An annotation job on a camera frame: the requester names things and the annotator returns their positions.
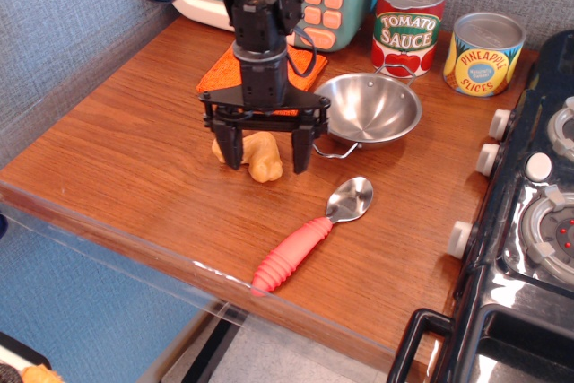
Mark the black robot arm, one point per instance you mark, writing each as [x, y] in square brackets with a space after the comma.
[263, 26]

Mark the toy chicken wing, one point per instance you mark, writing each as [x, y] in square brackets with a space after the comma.
[261, 155]

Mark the black toy stove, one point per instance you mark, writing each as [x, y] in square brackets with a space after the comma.
[513, 315]

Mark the spoon with red handle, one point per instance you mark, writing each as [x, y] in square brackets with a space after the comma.
[349, 202]

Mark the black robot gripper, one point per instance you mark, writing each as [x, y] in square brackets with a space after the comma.
[265, 101]

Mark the tomato sauce can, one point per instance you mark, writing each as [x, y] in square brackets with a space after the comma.
[405, 36]

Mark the pineapple slices can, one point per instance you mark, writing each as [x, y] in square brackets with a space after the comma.
[483, 53]

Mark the clear acrylic table guard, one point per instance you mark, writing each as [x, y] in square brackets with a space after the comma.
[199, 254]

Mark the orange red cloth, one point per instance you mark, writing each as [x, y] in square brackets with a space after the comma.
[303, 69]

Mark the orange object at bottom left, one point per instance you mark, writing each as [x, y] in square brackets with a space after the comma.
[40, 374]

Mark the small steel bowl with handles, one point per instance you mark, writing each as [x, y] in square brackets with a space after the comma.
[369, 110]

